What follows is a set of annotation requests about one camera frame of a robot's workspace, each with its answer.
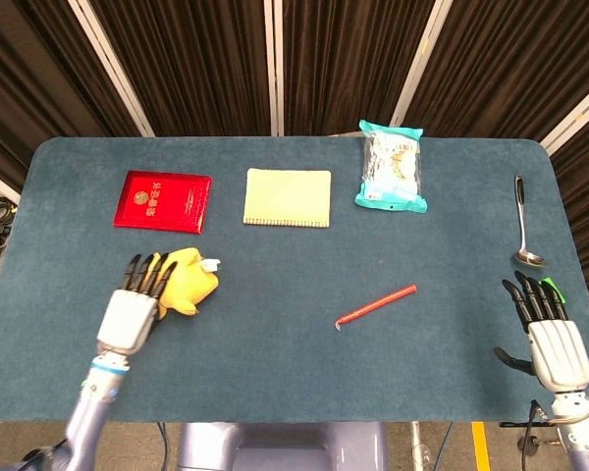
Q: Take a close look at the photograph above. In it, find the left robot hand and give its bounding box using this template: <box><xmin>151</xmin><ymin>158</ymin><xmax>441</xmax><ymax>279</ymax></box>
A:
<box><xmin>95</xmin><ymin>251</ymin><xmax>179</xmax><ymax>358</ymax></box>

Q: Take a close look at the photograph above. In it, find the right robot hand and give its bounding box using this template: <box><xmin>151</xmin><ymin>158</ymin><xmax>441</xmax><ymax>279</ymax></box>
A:
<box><xmin>493</xmin><ymin>271</ymin><xmax>589</xmax><ymax>394</ymax></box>

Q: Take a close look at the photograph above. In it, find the yellow plush toy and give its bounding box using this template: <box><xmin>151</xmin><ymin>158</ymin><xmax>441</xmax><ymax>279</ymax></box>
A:
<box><xmin>154</xmin><ymin>246</ymin><xmax>223</xmax><ymax>320</ymax></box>

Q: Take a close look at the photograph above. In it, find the small green object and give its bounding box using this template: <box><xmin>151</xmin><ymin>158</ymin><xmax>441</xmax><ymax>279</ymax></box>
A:
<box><xmin>541</xmin><ymin>277</ymin><xmax>568</xmax><ymax>306</ymax></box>

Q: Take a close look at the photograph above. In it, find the red certificate folder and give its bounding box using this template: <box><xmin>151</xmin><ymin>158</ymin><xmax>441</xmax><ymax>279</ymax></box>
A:
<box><xmin>112</xmin><ymin>169</ymin><xmax>213</xmax><ymax>236</ymax></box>

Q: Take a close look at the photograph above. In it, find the yellow floor tape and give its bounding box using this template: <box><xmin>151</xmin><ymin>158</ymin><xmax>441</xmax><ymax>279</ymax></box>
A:
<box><xmin>470</xmin><ymin>421</ymin><xmax>493</xmax><ymax>471</ymax></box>

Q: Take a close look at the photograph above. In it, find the blue table cloth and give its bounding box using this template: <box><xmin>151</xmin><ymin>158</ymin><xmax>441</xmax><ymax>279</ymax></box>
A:
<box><xmin>0</xmin><ymin>135</ymin><xmax>589</xmax><ymax>424</ymax></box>

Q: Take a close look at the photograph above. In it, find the red hook pen tool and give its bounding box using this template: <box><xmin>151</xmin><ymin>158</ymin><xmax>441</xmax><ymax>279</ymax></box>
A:
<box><xmin>334</xmin><ymin>284</ymin><xmax>418</xmax><ymax>331</ymax></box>

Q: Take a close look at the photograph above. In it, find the yellow spiral notebook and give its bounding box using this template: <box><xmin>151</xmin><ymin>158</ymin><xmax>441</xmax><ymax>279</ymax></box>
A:
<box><xmin>242</xmin><ymin>167</ymin><xmax>333</xmax><ymax>230</ymax></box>

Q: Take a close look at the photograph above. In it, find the grey robot torso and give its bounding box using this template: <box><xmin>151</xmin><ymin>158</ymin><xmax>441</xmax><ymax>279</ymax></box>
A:
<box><xmin>176</xmin><ymin>421</ymin><xmax>389</xmax><ymax>471</ymax></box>

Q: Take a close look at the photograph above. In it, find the teal snack bag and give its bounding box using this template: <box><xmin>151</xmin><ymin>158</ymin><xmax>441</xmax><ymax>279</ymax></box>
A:
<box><xmin>353</xmin><ymin>119</ymin><xmax>429</xmax><ymax>214</ymax></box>

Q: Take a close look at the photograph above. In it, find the dark brown pleated curtain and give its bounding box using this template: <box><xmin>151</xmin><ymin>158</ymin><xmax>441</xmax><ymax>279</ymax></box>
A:
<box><xmin>0</xmin><ymin>0</ymin><xmax>589</xmax><ymax>300</ymax></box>

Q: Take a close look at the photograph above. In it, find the steel ladle black handle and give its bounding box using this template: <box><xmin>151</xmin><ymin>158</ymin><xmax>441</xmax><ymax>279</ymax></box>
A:
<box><xmin>510</xmin><ymin>174</ymin><xmax>549</xmax><ymax>269</ymax></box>

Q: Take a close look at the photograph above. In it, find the blue cable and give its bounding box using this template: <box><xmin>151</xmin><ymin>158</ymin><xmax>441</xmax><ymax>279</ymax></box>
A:
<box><xmin>433</xmin><ymin>421</ymin><xmax>455</xmax><ymax>471</ymax></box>

